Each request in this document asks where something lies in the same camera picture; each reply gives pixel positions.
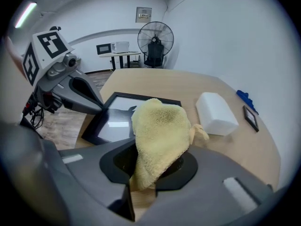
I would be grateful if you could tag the grey wall panel box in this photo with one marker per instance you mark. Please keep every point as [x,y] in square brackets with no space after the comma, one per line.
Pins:
[144,14]

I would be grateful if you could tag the person's left forearm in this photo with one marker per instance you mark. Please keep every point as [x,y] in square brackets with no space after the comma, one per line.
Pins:
[11,91]

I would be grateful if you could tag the white tissue pack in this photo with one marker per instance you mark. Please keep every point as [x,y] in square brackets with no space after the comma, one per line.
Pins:
[216,114]

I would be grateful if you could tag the black microwave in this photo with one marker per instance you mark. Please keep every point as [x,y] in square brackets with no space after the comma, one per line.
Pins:
[103,49]

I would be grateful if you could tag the yellow cloth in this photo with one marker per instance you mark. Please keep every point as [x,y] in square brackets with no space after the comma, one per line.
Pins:
[160,131]

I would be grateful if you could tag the black office chair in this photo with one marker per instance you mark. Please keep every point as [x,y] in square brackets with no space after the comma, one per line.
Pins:
[154,53]

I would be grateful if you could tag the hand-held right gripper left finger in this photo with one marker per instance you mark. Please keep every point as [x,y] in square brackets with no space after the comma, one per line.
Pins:
[89,173]

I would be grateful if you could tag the ceiling light bar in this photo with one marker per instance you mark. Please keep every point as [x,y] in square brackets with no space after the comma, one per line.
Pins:
[25,15]

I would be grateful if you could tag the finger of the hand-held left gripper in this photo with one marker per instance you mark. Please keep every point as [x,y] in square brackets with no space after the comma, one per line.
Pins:
[80,105]
[82,88]

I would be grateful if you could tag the white appliance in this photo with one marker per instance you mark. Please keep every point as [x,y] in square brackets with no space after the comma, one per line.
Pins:
[120,47]

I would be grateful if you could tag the light wooden desk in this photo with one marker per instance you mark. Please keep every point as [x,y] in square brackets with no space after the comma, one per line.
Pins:
[120,54]

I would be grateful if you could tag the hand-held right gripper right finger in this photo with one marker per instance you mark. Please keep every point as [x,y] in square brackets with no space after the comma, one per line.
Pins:
[211,185]

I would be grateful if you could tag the large black picture frame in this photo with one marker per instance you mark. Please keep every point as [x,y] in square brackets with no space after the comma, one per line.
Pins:
[94,131]

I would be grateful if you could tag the black standing fan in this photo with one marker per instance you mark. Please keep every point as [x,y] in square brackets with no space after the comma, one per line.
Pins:
[155,32]

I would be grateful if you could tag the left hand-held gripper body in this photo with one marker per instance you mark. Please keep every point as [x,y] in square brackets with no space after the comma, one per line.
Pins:
[47,48]

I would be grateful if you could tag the small black picture frame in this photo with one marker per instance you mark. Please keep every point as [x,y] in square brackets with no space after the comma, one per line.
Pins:
[251,119]

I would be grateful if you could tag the blue cloth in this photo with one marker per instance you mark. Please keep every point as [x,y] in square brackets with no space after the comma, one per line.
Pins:
[245,96]

